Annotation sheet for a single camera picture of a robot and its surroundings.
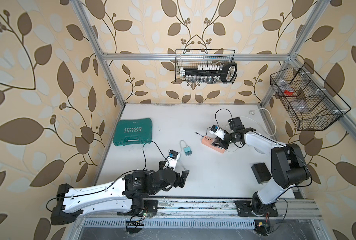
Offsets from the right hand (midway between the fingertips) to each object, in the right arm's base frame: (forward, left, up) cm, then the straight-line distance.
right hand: (215, 140), depth 93 cm
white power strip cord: (+25, -33, -4) cm, 42 cm away
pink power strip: (+1, +5, -3) cm, 6 cm away
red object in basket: (+13, -38, +27) cm, 49 cm away
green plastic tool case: (+10, +53, 0) cm, 54 cm away
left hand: (-22, +22, +12) cm, 33 cm away
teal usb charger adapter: (-4, +18, -5) cm, 19 cm away
